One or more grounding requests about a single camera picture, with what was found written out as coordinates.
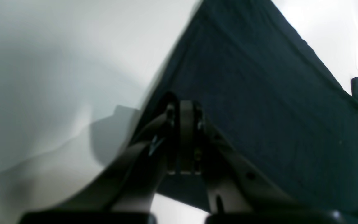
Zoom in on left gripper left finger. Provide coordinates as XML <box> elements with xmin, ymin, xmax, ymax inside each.
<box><xmin>58</xmin><ymin>103</ymin><xmax>176</xmax><ymax>212</ymax></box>

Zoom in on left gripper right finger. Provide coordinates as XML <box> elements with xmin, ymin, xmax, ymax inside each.
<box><xmin>179</xmin><ymin>101</ymin><xmax>307</xmax><ymax>213</ymax></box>

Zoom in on black T-shirt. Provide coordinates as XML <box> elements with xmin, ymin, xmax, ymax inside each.
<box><xmin>135</xmin><ymin>0</ymin><xmax>358</xmax><ymax>219</ymax></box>

